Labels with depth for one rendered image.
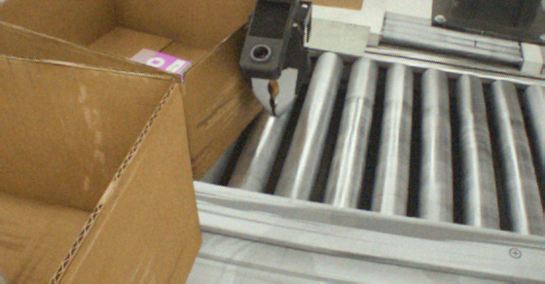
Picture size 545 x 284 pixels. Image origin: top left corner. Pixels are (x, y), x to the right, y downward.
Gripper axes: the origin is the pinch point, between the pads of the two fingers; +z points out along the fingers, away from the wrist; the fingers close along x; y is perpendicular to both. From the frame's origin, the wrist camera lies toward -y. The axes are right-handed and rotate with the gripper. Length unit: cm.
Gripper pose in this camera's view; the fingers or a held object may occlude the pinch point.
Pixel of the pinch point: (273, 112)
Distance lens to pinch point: 71.9
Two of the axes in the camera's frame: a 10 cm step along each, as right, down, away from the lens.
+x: -9.7, -1.5, 1.8
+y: 2.3, -6.2, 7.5
